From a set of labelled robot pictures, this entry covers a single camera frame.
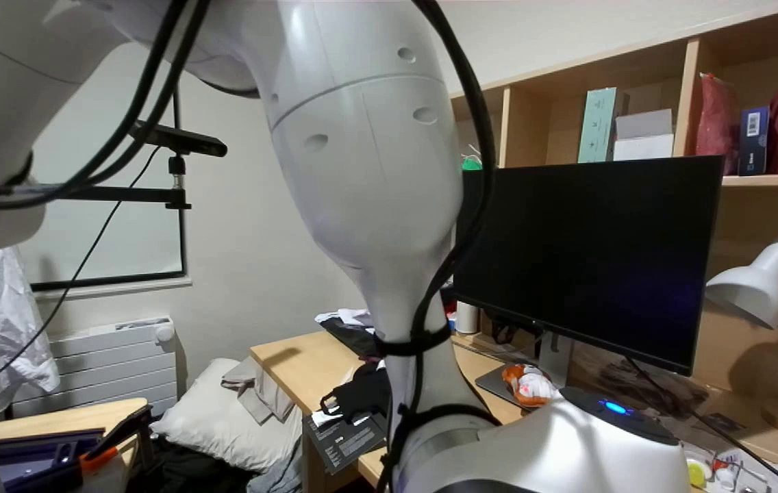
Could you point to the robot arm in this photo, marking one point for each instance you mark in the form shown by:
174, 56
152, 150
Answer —
368, 171

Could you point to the black purse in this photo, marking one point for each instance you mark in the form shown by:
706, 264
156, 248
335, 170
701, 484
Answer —
365, 394

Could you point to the black cloth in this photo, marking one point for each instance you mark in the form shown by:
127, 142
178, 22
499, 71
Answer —
355, 337

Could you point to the white cup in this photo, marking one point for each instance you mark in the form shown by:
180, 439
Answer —
466, 318

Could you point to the grey mouse pad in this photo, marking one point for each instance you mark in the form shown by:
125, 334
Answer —
492, 385

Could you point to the grey folded cloth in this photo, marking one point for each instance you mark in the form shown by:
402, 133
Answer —
262, 397

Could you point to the orange and white plush toy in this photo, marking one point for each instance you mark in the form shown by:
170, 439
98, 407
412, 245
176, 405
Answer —
529, 387

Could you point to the black monitor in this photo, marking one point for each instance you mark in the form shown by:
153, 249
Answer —
587, 253

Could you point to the black printed booklet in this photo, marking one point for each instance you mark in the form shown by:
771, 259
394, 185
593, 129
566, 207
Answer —
344, 441

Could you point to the teal box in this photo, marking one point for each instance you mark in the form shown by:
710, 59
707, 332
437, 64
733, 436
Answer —
598, 127

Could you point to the white pillow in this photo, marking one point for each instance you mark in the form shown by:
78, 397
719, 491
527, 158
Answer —
218, 424

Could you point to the white box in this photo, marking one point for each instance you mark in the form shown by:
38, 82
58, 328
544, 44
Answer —
644, 137

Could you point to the red plastic bag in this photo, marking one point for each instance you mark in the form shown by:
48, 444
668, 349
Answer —
716, 123

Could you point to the wooden shelf unit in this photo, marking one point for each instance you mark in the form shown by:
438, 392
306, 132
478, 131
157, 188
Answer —
752, 205

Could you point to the small wooden table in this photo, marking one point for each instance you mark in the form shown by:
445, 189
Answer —
60, 414

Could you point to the white desk lamp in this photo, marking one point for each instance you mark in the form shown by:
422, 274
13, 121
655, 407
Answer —
759, 284

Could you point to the dark blue box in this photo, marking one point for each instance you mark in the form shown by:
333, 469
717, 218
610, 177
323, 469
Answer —
753, 140

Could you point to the white hanging garment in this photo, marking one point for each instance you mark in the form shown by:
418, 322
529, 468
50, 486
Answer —
16, 322

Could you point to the yellow round lid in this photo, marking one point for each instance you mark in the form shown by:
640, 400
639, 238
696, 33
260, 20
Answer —
696, 474

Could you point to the camera on mount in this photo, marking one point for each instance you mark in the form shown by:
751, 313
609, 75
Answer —
180, 140

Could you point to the white wall radiator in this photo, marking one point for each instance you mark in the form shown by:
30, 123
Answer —
115, 370

